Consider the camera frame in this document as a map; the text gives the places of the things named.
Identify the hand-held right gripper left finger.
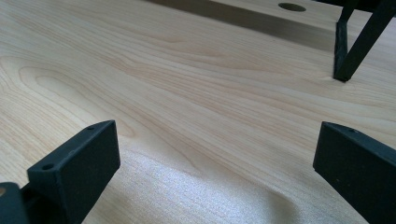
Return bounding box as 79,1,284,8
26,119,121,224

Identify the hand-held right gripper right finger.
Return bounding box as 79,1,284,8
312,120,396,224

